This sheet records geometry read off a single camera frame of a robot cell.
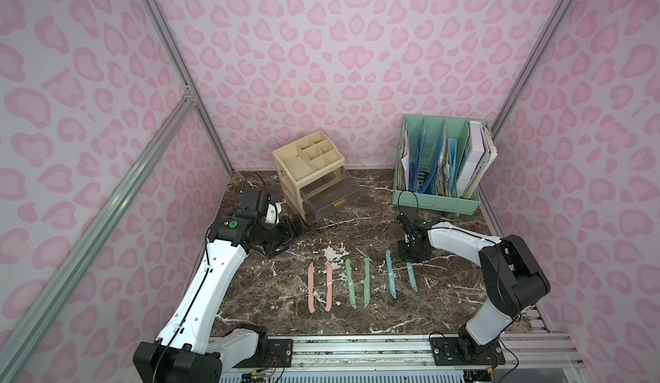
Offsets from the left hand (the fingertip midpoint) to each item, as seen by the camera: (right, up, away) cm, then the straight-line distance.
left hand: (302, 232), depth 73 cm
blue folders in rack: (+43, +16, +30) cm, 55 cm away
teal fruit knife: (+28, -17, +15) cm, 36 cm away
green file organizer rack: (+47, +22, +20) cm, 55 cm away
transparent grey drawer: (+7, +11, +20) cm, 24 cm away
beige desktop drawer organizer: (+2, +17, +12) cm, 20 cm away
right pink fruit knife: (+7, -20, +12) cm, 25 cm away
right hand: (+34, -12, +19) cm, 41 cm away
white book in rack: (+61, +23, +21) cm, 69 cm away
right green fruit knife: (+20, -19, +13) cm, 30 cm away
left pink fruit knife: (+1, -19, +12) cm, 23 cm away
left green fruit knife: (+14, -19, +12) cm, 27 cm away
